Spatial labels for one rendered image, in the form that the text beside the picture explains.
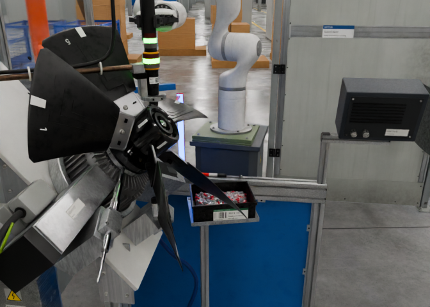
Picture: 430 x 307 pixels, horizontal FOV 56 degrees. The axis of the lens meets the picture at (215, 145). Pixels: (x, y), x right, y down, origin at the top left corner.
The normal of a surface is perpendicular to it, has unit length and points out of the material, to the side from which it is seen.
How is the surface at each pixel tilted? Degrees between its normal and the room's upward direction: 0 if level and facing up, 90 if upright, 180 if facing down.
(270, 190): 90
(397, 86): 15
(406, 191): 90
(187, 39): 90
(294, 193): 90
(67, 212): 50
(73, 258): 102
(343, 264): 0
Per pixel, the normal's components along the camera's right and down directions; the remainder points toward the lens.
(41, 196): 0.76, -0.57
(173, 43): 0.07, 0.36
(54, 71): 0.83, -0.14
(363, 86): -0.04, -0.81
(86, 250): 0.06, 0.55
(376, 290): 0.00, -0.93
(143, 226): -0.21, 0.25
